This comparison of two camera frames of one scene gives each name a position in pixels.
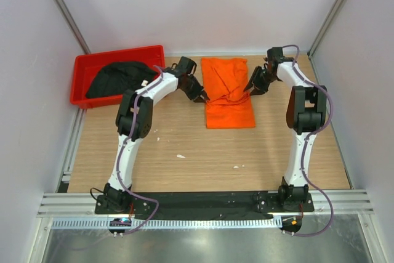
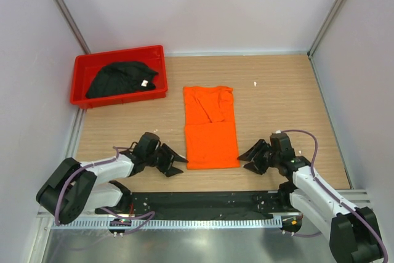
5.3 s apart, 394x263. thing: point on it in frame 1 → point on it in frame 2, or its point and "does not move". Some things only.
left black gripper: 194,95 → 170,156
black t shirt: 117,79 does not move
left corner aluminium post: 61,6 does not move
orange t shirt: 229,104 → 210,135
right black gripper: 255,80 → 249,156
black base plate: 206,204 does not move
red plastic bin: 85,68 does not move
